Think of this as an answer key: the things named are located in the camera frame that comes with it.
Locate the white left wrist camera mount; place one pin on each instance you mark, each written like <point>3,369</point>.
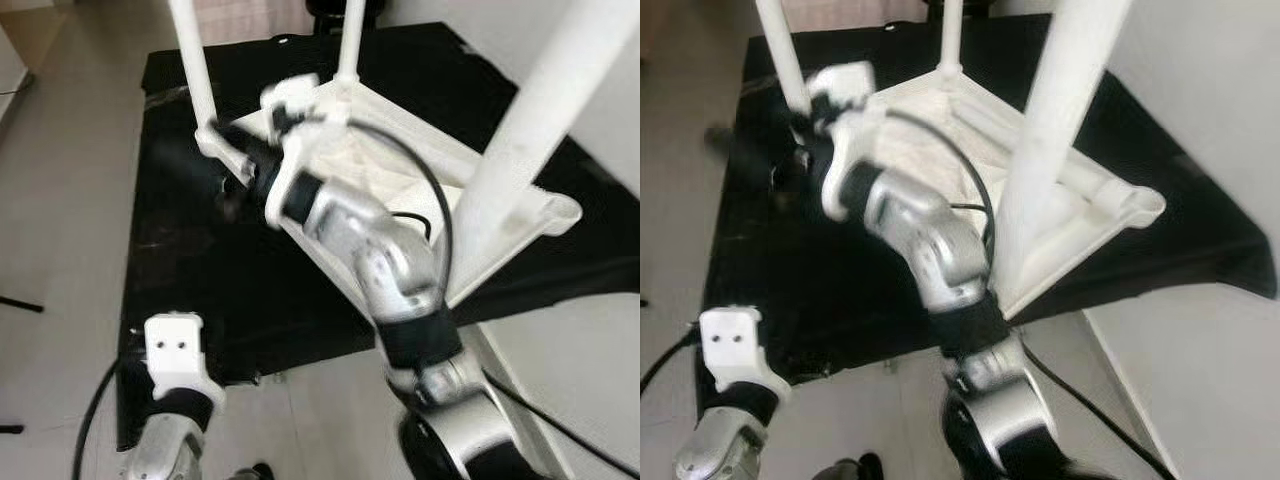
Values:
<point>735,340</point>
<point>175,345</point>

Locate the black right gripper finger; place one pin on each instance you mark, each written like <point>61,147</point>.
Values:
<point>725,142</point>
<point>238,145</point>

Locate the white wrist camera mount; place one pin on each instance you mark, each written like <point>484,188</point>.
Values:
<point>735,340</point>
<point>850,85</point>
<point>295,92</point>
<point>175,345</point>

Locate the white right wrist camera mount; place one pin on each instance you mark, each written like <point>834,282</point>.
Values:
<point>295,92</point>
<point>850,85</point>

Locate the pink patterned cloth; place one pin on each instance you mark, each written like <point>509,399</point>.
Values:
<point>840,10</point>
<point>250,15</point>

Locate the white plastic table top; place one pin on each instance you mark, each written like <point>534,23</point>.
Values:
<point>1130,205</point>
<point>545,215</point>

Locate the grey tape strip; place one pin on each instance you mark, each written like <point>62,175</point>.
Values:
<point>165,97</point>

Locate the black folding chair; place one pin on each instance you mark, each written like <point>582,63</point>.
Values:
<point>20,303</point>

